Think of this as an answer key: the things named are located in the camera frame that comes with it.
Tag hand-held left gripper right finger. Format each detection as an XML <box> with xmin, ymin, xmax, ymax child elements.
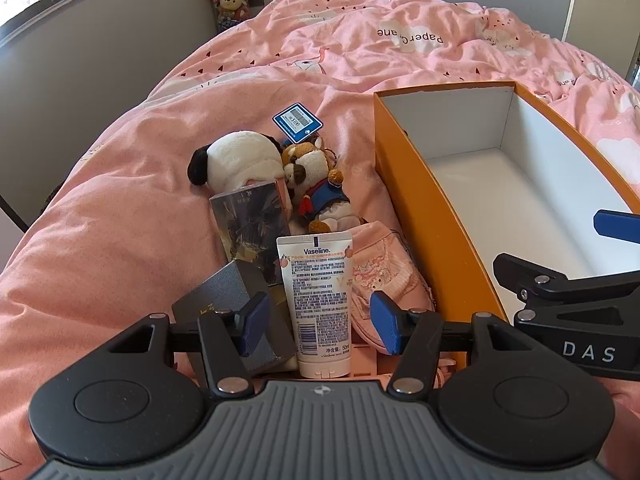
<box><xmin>370</xmin><ymin>291</ymin><xmax>533</xmax><ymax>396</ymax></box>

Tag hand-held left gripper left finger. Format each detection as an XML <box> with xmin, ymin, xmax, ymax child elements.
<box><xmin>102</xmin><ymin>291</ymin><xmax>273</xmax><ymax>397</ymax></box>

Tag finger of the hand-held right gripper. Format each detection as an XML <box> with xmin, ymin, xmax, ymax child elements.
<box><xmin>492</xmin><ymin>253</ymin><xmax>640</xmax><ymax>308</ymax></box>
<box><xmin>593</xmin><ymin>209</ymin><xmax>640</xmax><ymax>242</ymax></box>

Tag grey gift box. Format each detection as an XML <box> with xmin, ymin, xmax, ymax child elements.
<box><xmin>171</xmin><ymin>259</ymin><xmax>298</xmax><ymax>378</ymax></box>

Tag pink cloth pouch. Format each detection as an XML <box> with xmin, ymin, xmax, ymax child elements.
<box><xmin>345</xmin><ymin>220</ymin><xmax>436</xmax><ymax>356</ymax></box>

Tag white hand cream tube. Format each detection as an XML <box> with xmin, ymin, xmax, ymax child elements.
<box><xmin>276</xmin><ymin>232</ymin><xmax>354</xmax><ymax>378</ymax></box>

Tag dark glossy booklet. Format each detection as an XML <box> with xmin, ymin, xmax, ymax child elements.
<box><xmin>209</xmin><ymin>179</ymin><xmax>293</xmax><ymax>286</ymax></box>

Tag orange cardboard box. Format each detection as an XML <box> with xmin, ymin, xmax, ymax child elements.
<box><xmin>374</xmin><ymin>81</ymin><xmax>640</xmax><ymax>366</ymax></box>

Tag brown fox plush toy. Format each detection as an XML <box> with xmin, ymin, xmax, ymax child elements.
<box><xmin>272</xmin><ymin>102</ymin><xmax>366</xmax><ymax>233</ymax></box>

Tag panda plush toy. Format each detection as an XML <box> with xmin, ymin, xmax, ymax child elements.
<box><xmin>187</xmin><ymin>131</ymin><xmax>288</xmax><ymax>201</ymax></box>

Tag pink printed blanket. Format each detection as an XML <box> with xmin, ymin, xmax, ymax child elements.
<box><xmin>0</xmin><ymin>0</ymin><xmax>640</xmax><ymax>480</ymax></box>

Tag white door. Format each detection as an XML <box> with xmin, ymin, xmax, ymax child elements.
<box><xmin>560</xmin><ymin>0</ymin><xmax>640</xmax><ymax>56</ymax></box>

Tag cream plush toy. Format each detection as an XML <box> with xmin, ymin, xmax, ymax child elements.
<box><xmin>218</xmin><ymin>0</ymin><xmax>249</xmax><ymax>21</ymax></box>

